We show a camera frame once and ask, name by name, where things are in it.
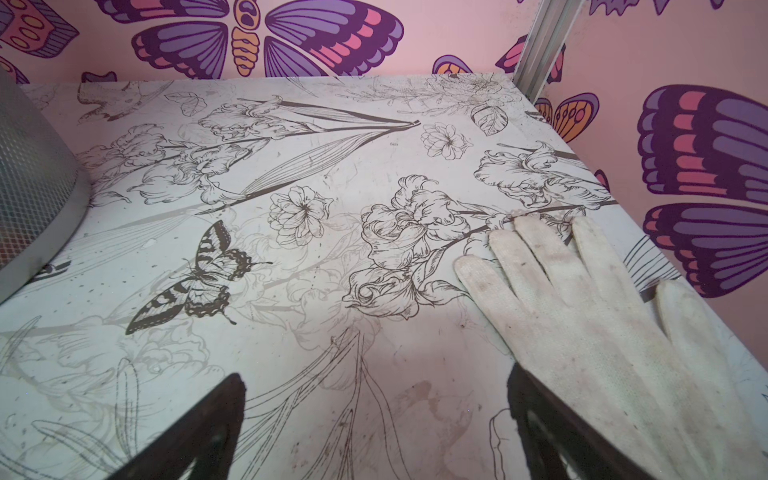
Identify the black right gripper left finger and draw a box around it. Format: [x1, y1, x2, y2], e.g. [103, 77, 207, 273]
[110, 373, 246, 480]

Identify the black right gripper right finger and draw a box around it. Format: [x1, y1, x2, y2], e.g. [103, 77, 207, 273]
[507, 365, 650, 479]

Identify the grey mesh waste bin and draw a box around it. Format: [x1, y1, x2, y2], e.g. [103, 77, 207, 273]
[1, 73, 91, 301]

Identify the white work glove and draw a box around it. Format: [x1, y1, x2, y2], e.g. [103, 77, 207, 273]
[454, 217, 767, 479]

